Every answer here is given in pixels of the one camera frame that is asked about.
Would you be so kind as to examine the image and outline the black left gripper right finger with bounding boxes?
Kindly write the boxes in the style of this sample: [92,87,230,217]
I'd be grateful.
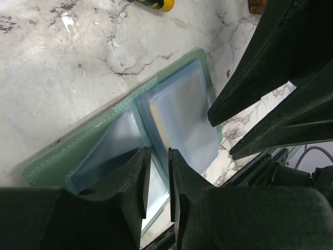
[168,149,332,249]

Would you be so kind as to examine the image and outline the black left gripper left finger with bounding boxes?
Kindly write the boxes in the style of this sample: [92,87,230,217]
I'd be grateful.
[1,147,151,249]

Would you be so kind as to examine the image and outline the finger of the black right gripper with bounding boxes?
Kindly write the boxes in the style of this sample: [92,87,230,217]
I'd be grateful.
[229,85,332,159]
[208,1,332,127]

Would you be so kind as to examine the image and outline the brown woven organizer basket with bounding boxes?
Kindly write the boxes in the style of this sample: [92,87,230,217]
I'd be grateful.
[248,0,267,15]

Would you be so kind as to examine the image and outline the yellow handled pliers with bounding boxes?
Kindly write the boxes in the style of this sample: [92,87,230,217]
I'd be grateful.
[127,0,175,13]

